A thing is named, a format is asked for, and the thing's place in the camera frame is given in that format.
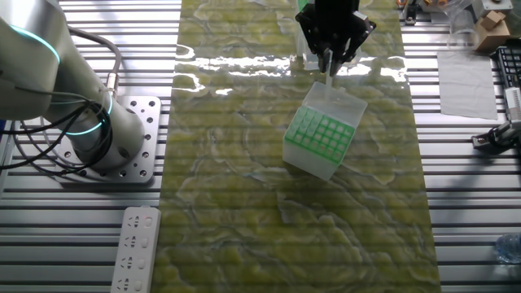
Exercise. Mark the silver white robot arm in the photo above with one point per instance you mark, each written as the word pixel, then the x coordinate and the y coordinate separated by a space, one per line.
pixel 40 61

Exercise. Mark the black metal bracket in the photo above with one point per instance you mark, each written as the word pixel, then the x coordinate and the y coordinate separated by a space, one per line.
pixel 410 14

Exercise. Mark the white paper sheet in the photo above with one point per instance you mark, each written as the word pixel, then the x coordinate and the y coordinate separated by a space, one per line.
pixel 468 85

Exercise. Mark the clear plastic container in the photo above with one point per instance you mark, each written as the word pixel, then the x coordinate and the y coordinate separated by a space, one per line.
pixel 462 28

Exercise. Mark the clear tip box green rack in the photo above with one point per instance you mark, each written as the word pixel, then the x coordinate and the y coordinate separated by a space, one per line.
pixel 303 49
pixel 309 160

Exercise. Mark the brown cardboard box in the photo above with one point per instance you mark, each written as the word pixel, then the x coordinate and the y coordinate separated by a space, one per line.
pixel 492 34

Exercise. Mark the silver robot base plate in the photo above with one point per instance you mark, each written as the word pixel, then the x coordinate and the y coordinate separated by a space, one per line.
pixel 150 122

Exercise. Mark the green marble patterned mat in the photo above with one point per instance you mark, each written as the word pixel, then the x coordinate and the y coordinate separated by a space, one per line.
pixel 244 203

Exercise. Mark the black keyboard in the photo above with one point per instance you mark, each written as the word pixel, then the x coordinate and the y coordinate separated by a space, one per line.
pixel 510 67

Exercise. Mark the grey metal device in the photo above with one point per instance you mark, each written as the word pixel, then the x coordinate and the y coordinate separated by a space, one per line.
pixel 492 5

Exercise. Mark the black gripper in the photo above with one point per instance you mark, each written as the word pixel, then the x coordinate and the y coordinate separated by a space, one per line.
pixel 334 20

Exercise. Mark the clear water bottle blue cap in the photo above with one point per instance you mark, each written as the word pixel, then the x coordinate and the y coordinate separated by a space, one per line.
pixel 510 248

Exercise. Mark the white power strip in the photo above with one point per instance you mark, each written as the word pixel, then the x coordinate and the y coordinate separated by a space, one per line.
pixel 136 260

